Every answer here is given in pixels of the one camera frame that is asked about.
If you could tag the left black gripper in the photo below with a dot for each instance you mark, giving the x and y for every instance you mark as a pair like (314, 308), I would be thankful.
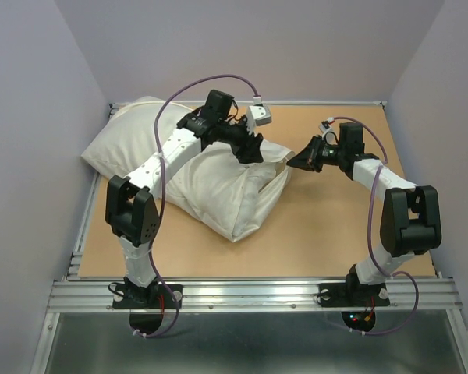
(248, 155)

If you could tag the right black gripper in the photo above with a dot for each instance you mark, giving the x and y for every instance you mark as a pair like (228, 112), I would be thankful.
(307, 159)

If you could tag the cream pillowcase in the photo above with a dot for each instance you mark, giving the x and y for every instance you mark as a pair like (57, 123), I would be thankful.
(210, 187)

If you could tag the white pillow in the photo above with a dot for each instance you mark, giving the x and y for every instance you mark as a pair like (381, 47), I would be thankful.
(261, 177)

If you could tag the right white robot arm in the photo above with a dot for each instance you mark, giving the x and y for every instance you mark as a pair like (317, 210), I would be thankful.
(410, 219)

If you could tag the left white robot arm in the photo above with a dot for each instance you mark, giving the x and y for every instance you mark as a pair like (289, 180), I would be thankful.
(131, 210)

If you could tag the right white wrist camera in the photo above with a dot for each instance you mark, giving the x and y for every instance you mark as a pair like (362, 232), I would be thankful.
(327, 132)

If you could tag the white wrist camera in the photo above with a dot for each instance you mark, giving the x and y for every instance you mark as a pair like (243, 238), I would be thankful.
(327, 132)
(256, 116)

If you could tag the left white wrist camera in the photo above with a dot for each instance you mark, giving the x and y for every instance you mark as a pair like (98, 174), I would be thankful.
(256, 116)

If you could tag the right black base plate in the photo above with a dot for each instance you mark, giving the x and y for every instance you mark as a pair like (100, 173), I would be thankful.
(339, 295)

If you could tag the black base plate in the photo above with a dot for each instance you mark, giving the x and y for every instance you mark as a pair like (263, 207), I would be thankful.
(339, 295)
(130, 296)

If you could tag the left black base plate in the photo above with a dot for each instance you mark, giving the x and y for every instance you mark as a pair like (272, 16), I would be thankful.
(130, 296)

